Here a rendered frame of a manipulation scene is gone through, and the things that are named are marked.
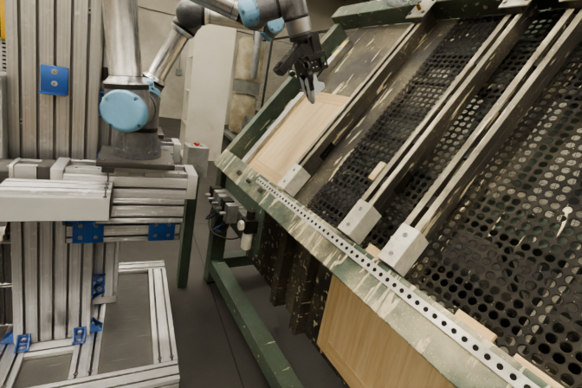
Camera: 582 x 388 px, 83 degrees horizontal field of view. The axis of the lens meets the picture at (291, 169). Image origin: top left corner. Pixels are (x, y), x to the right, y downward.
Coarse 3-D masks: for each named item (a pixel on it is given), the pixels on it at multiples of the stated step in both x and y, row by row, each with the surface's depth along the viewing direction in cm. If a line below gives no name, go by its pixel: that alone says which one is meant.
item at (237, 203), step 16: (224, 192) 172; (240, 192) 169; (224, 208) 159; (240, 208) 161; (256, 208) 152; (208, 224) 171; (224, 224) 169; (240, 224) 146; (256, 224) 148; (256, 240) 151; (256, 256) 151
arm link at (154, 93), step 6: (150, 90) 103; (156, 90) 105; (150, 96) 102; (156, 96) 106; (156, 102) 106; (156, 108) 105; (156, 114) 107; (156, 120) 109; (144, 126) 105; (150, 126) 107; (156, 126) 109
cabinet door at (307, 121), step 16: (320, 96) 180; (336, 96) 170; (304, 112) 182; (320, 112) 171; (336, 112) 162; (288, 128) 181; (304, 128) 171; (320, 128) 162; (272, 144) 182; (288, 144) 172; (304, 144) 163; (256, 160) 181; (272, 160) 172; (288, 160) 163; (272, 176) 163
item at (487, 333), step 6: (456, 312) 80; (462, 312) 79; (462, 318) 78; (468, 318) 77; (468, 324) 77; (474, 324) 76; (480, 324) 75; (480, 330) 75; (486, 330) 74; (486, 336) 73; (492, 336) 73; (492, 342) 73
